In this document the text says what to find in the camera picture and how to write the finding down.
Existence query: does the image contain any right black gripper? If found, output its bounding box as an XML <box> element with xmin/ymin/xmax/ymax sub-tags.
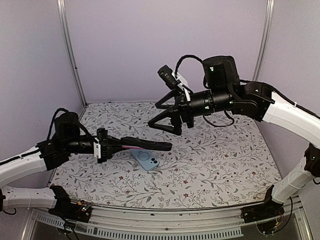
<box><xmin>146</xmin><ymin>86</ymin><xmax>233</xmax><ymax>136</ymax></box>

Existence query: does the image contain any black phone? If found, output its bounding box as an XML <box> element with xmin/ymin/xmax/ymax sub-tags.
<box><xmin>120</xmin><ymin>136</ymin><xmax>173</xmax><ymax>151</ymax></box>

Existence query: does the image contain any light blue phone case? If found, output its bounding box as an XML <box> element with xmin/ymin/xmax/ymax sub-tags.
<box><xmin>130</xmin><ymin>149</ymin><xmax>160</xmax><ymax>171</ymax></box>

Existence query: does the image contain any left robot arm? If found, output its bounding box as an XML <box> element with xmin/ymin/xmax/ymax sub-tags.
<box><xmin>0</xmin><ymin>108</ymin><xmax>137</xmax><ymax>217</ymax></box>

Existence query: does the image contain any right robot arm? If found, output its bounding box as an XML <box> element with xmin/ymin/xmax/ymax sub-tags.
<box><xmin>148</xmin><ymin>55</ymin><xmax>320</xmax><ymax>218</ymax></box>

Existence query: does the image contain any floral patterned table mat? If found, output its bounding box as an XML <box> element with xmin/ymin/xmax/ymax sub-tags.
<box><xmin>51</xmin><ymin>102</ymin><xmax>281</xmax><ymax>209</ymax></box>

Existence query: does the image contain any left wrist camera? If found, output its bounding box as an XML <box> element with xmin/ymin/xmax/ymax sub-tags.
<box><xmin>96</xmin><ymin>127</ymin><xmax>108</xmax><ymax>144</ymax></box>

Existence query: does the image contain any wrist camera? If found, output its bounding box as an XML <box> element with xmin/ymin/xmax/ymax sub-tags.
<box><xmin>96</xmin><ymin>127</ymin><xmax>108</xmax><ymax>144</ymax></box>
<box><xmin>157</xmin><ymin>65</ymin><xmax>180</xmax><ymax>90</ymax></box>

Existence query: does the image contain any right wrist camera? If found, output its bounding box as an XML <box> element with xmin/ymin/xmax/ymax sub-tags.
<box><xmin>157</xmin><ymin>65</ymin><xmax>180</xmax><ymax>90</ymax></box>

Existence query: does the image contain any right camera cable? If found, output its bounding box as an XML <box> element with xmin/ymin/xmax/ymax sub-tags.
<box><xmin>174</xmin><ymin>54</ymin><xmax>205</xmax><ymax>76</ymax></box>

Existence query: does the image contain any camera cable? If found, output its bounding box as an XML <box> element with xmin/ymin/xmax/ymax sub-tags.
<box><xmin>46</xmin><ymin>107</ymin><xmax>73</xmax><ymax>143</ymax></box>
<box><xmin>174</xmin><ymin>54</ymin><xmax>205</xmax><ymax>76</ymax></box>

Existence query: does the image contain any left camera cable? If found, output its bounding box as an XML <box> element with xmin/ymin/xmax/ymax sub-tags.
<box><xmin>46</xmin><ymin>107</ymin><xmax>73</xmax><ymax>143</ymax></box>

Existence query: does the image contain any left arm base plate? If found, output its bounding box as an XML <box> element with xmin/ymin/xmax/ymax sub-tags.
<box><xmin>48</xmin><ymin>200</ymin><xmax>92</xmax><ymax>223</ymax></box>

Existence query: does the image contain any front aluminium rail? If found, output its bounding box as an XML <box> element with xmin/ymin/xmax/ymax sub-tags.
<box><xmin>21</xmin><ymin>196</ymin><xmax>313</xmax><ymax>240</ymax></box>

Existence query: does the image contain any right aluminium frame post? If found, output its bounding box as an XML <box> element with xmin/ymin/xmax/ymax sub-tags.
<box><xmin>252</xmin><ymin>0</ymin><xmax>275</xmax><ymax>82</ymax></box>

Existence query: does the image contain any aluminium frame post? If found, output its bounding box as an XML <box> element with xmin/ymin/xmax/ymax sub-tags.
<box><xmin>252</xmin><ymin>0</ymin><xmax>275</xmax><ymax>82</ymax></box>
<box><xmin>56</xmin><ymin>0</ymin><xmax>88</xmax><ymax>108</ymax></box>

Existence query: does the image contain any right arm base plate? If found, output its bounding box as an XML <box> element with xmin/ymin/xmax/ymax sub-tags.
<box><xmin>240</xmin><ymin>200</ymin><xmax>285</xmax><ymax>223</ymax></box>

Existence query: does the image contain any left aluminium frame post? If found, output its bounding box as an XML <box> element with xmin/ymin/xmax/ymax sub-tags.
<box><xmin>56</xmin><ymin>0</ymin><xmax>88</xmax><ymax>108</ymax></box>

